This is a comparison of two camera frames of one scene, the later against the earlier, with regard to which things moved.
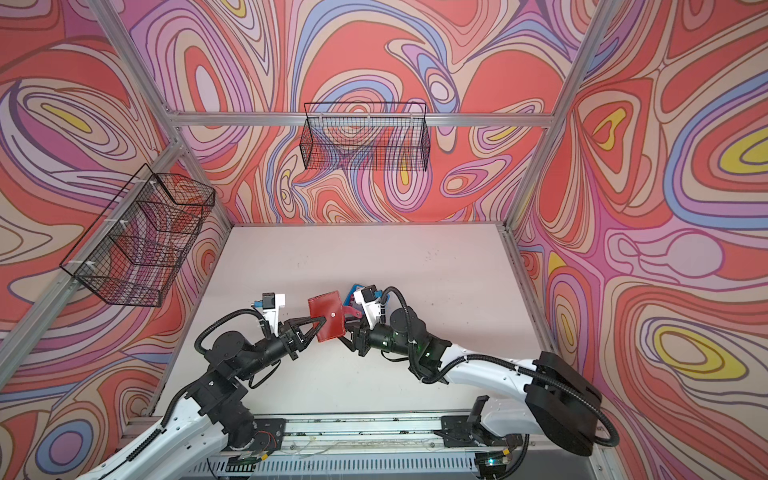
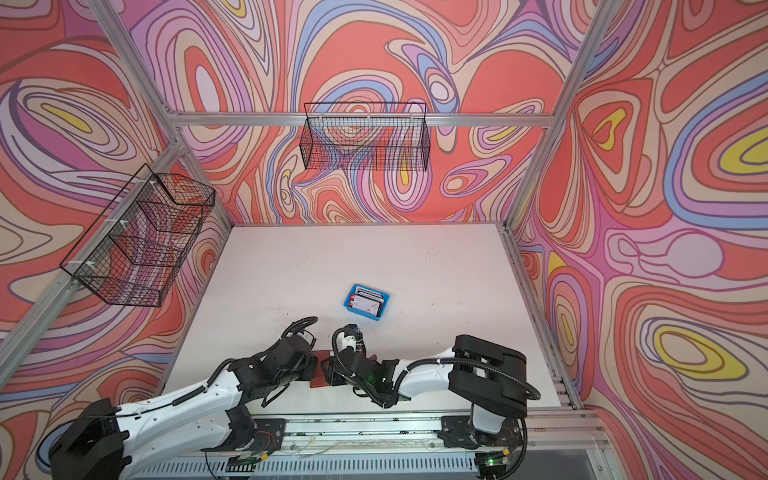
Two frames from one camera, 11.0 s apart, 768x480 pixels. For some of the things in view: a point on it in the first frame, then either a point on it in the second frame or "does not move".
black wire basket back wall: [357, 136] does not move
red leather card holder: [331, 306] to [321, 379]
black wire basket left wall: [135, 249] does not move
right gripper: [360, 331] to [333, 376]
